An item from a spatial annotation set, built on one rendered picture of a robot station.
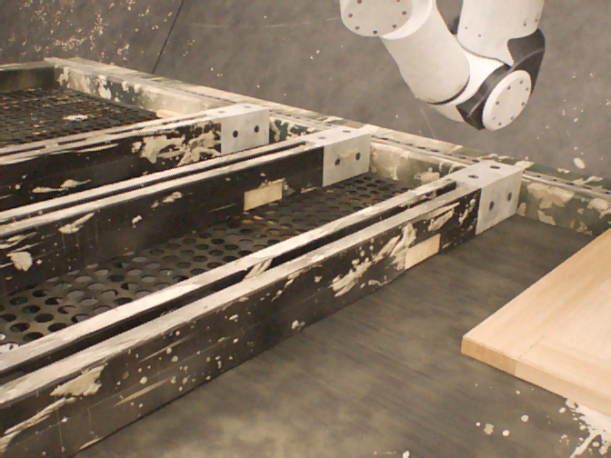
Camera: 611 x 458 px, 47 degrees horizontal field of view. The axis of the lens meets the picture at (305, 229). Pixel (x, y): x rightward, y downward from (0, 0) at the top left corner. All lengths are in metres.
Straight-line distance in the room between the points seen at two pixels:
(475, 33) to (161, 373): 0.52
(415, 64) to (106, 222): 0.40
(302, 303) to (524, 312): 0.23
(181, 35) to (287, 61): 0.64
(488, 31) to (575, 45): 1.36
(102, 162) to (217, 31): 1.92
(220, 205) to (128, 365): 0.44
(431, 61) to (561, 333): 0.31
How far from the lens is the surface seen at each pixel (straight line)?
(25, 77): 1.93
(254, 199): 1.01
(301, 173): 1.08
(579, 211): 1.06
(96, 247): 0.86
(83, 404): 0.56
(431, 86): 0.81
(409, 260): 0.85
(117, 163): 1.15
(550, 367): 0.68
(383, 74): 2.41
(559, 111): 2.12
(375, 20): 0.67
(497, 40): 0.85
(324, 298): 0.72
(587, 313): 0.79
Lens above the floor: 1.89
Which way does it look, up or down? 53 degrees down
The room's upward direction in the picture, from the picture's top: 66 degrees counter-clockwise
